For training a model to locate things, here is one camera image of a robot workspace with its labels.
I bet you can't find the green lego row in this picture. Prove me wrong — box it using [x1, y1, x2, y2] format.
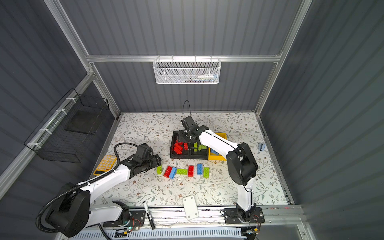
[157, 166, 163, 175]
[203, 167, 210, 179]
[176, 169, 188, 175]

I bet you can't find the red lego row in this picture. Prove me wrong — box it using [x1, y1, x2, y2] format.
[173, 145, 183, 155]
[188, 165, 194, 177]
[164, 166, 173, 178]

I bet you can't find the blue lego brick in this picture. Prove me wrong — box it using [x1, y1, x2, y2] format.
[210, 149, 220, 156]

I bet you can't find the blue lego row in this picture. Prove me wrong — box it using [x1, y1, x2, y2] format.
[197, 164, 204, 176]
[169, 168, 177, 180]

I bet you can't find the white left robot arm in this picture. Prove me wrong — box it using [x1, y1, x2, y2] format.
[35, 143, 162, 238]

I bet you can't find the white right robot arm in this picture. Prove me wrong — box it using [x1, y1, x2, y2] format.
[178, 116, 259, 223]

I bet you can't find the black bin left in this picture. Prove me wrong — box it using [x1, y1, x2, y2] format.
[170, 132, 189, 159]

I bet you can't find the black bin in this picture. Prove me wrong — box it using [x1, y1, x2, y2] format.
[187, 137, 209, 160]
[170, 132, 189, 159]

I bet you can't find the black bin middle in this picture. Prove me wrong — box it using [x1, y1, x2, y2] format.
[187, 137, 209, 160]

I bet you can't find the yellow calculator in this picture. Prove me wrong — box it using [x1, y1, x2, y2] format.
[93, 155, 117, 176]

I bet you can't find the yellow plastic bin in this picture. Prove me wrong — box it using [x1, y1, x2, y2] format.
[208, 133, 228, 161]

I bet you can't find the white tube in basket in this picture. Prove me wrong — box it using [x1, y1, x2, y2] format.
[198, 74, 220, 81]

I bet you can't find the black marker pen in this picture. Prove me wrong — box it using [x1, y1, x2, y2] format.
[143, 201, 156, 230]

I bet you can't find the white plastic plate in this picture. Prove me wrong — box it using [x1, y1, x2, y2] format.
[183, 195, 199, 221]

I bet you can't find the light blue stapler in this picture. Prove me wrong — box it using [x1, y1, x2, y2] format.
[258, 143, 267, 152]

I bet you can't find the aluminium rail base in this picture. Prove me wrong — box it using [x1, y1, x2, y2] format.
[65, 204, 304, 240]

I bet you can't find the white wire basket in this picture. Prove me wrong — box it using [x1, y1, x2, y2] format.
[153, 60, 222, 85]

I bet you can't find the black wire basket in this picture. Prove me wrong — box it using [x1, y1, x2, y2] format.
[24, 89, 110, 164]

